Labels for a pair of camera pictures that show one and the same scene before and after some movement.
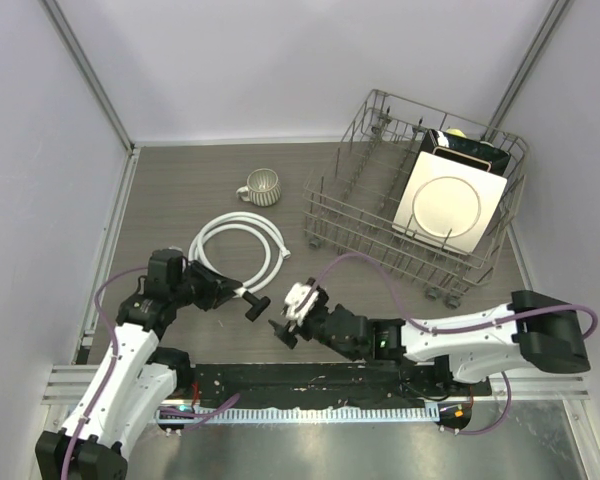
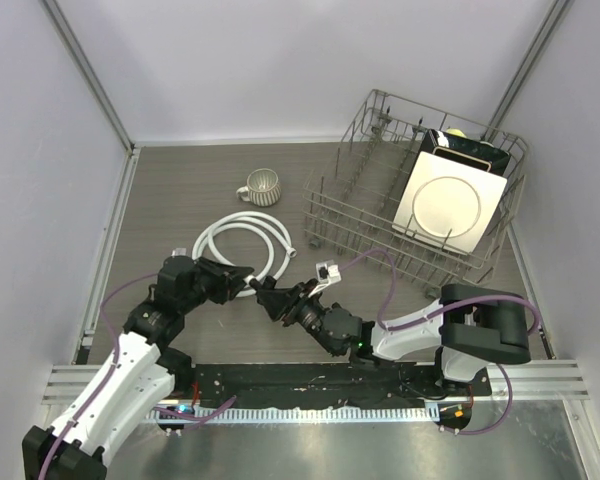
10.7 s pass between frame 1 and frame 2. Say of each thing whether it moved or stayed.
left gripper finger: moved
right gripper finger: moved
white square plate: stayed
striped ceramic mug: stayed
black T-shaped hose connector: moved
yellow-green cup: stayed
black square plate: stayed
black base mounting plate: stayed
